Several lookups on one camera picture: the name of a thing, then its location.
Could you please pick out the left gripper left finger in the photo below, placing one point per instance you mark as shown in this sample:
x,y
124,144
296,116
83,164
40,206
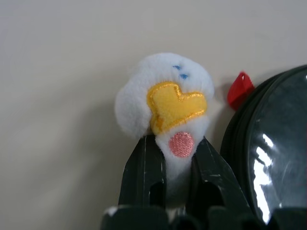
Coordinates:
x,y
144,177

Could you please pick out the white plush zipper charm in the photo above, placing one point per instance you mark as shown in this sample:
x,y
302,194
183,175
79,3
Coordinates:
x,y
168,105

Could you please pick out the black paddle case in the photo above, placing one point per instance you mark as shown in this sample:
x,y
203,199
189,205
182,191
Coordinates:
x,y
283,119

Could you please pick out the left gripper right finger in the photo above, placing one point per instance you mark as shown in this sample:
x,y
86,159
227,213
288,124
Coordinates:
x,y
211,182

